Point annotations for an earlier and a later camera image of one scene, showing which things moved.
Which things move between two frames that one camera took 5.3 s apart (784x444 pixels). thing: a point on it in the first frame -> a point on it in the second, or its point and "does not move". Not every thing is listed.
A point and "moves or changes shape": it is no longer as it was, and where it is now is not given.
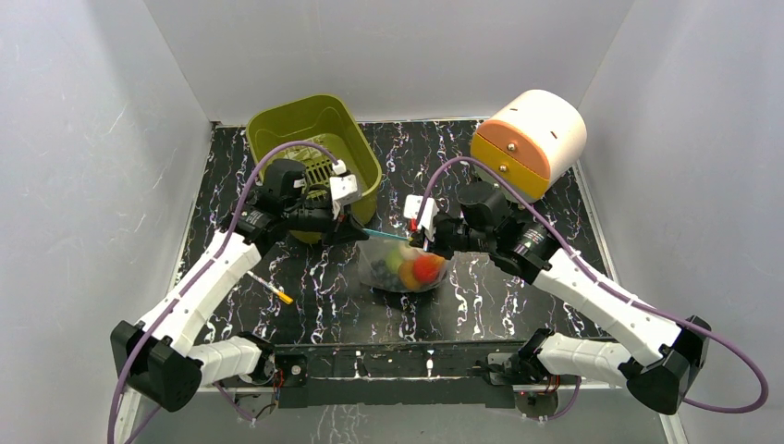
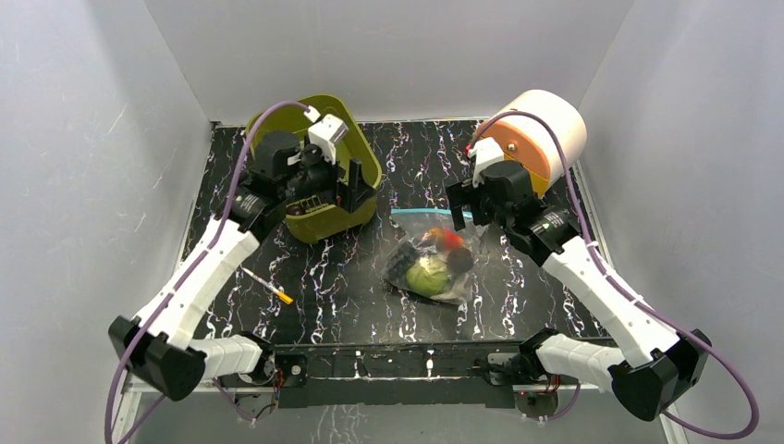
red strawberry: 426,267 moves or changes shape
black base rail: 395,375 does not move
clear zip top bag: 391,263 moves or changes shape
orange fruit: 406,271 moves or changes shape
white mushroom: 408,252 -> 458,295
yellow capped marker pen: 283,296 does not move
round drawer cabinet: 529,141 does not move
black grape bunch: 389,280 -> 407,253
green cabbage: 394,258 -> 427,276
